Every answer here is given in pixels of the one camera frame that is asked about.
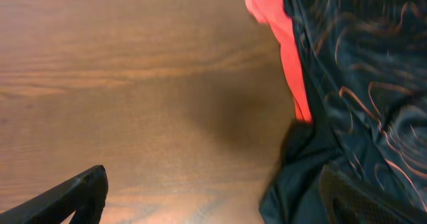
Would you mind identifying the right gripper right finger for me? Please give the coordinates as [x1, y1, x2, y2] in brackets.
[319, 165, 426, 224]

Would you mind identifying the red orange garment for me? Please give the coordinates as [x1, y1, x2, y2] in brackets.
[245, 0, 313, 123]

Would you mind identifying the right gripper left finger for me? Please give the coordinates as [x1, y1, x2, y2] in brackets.
[1, 165, 108, 224]

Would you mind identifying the black orange patterned jersey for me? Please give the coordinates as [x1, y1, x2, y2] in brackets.
[260, 0, 426, 223]

